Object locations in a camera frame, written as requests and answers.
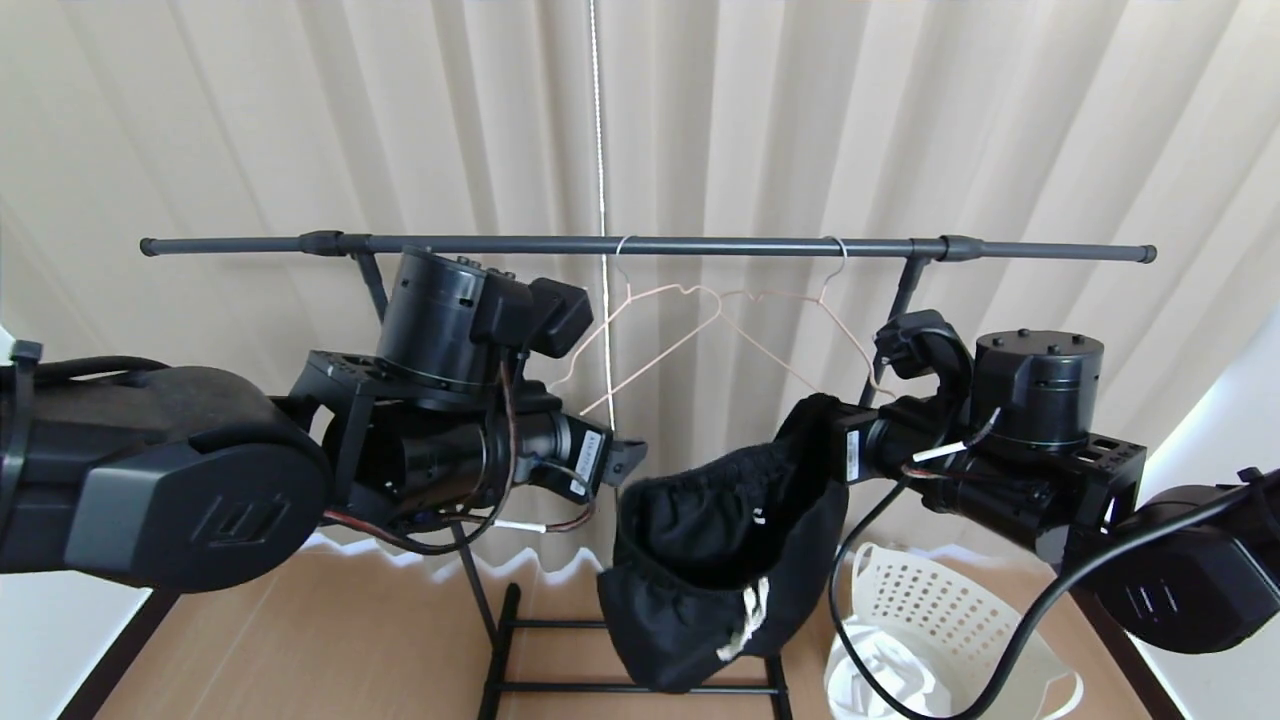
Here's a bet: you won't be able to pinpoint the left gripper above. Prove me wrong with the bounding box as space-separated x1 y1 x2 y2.
399 411 650 512

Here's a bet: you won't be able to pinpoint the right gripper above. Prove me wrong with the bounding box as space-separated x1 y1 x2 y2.
832 398 1067 549

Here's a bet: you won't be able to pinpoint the black shorts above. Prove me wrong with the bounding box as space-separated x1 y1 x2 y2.
596 392 852 695

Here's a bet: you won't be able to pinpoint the white laundry basket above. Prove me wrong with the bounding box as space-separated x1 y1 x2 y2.
849 542 1087 720

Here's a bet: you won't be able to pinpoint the pink clothes hanger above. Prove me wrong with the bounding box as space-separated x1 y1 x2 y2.
547 236 724 417
719 236 897 402

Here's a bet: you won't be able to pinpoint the black clothes rack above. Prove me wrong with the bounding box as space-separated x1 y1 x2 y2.
139 231 1159 720

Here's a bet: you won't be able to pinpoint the white garment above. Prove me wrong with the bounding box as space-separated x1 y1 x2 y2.
822 614 967 720

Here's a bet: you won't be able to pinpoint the beige curtain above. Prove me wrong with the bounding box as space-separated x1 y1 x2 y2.
0 0 1280 573

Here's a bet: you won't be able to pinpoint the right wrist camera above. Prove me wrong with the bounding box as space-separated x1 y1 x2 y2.
872 309 977 407

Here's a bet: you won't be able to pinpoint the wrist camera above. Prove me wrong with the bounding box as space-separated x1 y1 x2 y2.
469 269 595 360
872 309 977 407

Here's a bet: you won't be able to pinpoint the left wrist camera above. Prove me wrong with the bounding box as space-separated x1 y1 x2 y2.
469 269 595 360

